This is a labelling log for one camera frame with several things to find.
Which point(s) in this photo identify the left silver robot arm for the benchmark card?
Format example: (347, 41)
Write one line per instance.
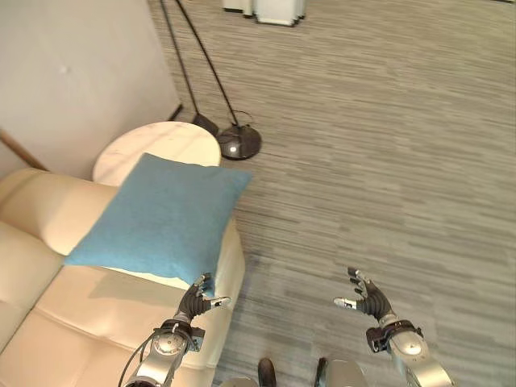
(163, 354)

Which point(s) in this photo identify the wooden pole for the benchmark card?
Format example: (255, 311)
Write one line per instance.
(20, 149)

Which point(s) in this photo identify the cream leather sofa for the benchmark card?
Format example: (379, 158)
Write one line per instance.
(101, 290)

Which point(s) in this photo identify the blue square cushion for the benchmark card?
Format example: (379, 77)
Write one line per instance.
(161, 219)

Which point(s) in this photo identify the round white marble side table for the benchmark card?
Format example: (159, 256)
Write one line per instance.
(161, 149)

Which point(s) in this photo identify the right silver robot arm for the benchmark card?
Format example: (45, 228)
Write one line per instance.
(411, 350)

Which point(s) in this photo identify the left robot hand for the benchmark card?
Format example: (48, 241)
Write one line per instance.
(196, 301)

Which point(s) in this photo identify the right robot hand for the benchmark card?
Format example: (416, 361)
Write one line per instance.
(371, 300)

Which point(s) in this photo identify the black floor lamp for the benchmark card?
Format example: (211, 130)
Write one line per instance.
(225, 121)

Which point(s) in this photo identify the white cabinet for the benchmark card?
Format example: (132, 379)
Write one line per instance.
(264, 10)

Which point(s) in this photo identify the robot silver legs and feet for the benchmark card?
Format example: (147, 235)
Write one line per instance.
(306, 371)

